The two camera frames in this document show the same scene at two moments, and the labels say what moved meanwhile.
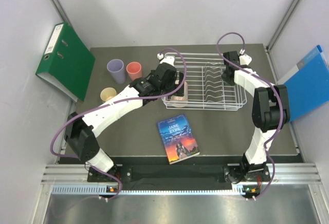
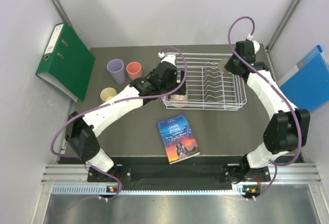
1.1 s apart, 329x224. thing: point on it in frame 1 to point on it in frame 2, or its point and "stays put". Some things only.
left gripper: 179,92 stays put
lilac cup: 116,68 stays put
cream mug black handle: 107,93 stays put
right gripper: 228,81 to 229,67
